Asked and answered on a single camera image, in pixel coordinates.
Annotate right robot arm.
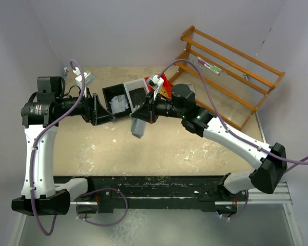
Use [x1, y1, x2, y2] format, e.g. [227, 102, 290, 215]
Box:
[131, 84, 287, 200]

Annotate wooden rack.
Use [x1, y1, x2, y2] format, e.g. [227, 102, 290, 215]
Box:
[169, 26, 285, 130]

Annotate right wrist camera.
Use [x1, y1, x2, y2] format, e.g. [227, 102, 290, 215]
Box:
[146, 75, 164, 99]

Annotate black bin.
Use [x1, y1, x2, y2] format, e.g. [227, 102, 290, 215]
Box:
[102, 84, 131, 119]

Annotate red bin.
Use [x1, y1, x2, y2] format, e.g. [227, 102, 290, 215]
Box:
[144, 73, 174, 98]

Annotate green card holder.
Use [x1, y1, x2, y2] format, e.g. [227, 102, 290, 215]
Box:
[131, 118, 146, 139]

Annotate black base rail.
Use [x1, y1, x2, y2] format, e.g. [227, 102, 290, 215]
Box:
[53, 175, 248, 214]

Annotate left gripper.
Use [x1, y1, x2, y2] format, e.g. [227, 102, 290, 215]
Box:
[56, 87, 116, 125]

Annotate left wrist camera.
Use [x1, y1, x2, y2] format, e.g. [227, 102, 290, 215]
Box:
[75, 71, 95, 88]

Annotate aluminium frame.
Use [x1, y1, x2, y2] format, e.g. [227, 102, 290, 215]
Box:
[10, 183, 303, 245]

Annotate orange cards in red bin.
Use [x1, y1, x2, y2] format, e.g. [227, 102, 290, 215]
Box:
[160, 87, 169, 97]

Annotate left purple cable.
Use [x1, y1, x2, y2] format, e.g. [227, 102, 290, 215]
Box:
[30, 59, 86, 236]

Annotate white bin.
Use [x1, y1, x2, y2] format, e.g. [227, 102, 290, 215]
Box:
[123, 78, 149, 113]

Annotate pink marker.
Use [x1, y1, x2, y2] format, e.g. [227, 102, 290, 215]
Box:
[198, 59, 220, 75]

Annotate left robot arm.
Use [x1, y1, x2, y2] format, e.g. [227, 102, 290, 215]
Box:
[11, 76, 116, 216]

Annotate green marker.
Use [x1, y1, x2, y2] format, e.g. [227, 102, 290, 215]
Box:
[197, 56, 222, 71]

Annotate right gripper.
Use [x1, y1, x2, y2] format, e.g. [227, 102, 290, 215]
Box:
[132, 89, 185, 124]

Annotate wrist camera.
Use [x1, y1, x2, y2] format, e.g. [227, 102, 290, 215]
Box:
[75, 71, 95, 88]
[146, 75, 164, 99]

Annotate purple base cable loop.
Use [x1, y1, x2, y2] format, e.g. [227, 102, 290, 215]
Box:
[75, 188, 129, 227]

